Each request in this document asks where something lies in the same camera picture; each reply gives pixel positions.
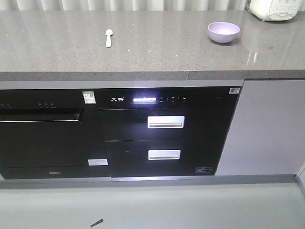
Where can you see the black disinfection cabinet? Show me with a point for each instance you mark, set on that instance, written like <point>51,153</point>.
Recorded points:
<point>175,131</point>

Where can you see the purple plastic bowl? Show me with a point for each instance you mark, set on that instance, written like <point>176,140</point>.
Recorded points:
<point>223,32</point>

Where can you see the black built-in dishwasher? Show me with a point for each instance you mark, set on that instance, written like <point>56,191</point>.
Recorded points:
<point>51,134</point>

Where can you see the grey cabinet door panel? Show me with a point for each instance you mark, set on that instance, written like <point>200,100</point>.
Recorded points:
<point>267,133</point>

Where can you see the black floor tape strip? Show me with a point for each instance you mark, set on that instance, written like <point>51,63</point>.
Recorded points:
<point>96,223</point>

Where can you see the white pleated curtain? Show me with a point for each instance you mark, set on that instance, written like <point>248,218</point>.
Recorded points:
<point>124,5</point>

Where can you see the light green plastic spoon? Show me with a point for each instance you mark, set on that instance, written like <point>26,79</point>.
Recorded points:
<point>108,33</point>

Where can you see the grey side cabinet panel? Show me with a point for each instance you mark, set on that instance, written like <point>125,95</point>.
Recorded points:
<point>300,178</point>

